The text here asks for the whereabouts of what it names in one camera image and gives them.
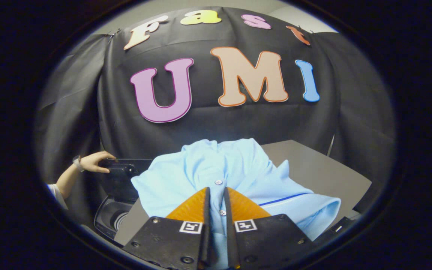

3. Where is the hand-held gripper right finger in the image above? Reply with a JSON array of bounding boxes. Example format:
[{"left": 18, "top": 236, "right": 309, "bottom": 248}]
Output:
[{"left": 223, "top": 186, "right": 314, "bottom": 270}]

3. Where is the black box with white label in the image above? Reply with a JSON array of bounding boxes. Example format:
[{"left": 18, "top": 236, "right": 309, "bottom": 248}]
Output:
[{"left": 313, "top": 216, "right": 363, "bottom": 245}]

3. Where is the grey washing machine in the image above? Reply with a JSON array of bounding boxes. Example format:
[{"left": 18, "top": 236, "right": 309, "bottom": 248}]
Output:
[{"left": 93, "top": 158, "right": 153, "bottom": 240}]

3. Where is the light blue shirt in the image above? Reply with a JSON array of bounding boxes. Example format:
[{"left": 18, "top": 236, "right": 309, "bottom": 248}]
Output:
[{"left": 131, "top": 138, "right": 341, "bottom": 270}]

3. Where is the grey wristwatch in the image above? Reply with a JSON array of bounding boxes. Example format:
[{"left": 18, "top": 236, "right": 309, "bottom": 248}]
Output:
[{"left": 72, "top": 155, "right": 85, "bottom": 173}]

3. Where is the black backdrop cloth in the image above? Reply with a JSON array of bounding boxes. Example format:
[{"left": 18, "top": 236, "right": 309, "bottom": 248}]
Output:
[{"left": 36, "top": 7, "right": 396, "bottom": 225}]

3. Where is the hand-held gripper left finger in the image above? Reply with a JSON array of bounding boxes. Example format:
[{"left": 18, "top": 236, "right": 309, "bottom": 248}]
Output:
[{"left": 122, "top": 187, "right": 212, "bottom": 270}]

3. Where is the beige cabinet with dark frame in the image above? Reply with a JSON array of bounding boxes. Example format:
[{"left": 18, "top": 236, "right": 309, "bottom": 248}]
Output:
[{"left": 114, "top": 139, "right": 372, "bottom": 246}]

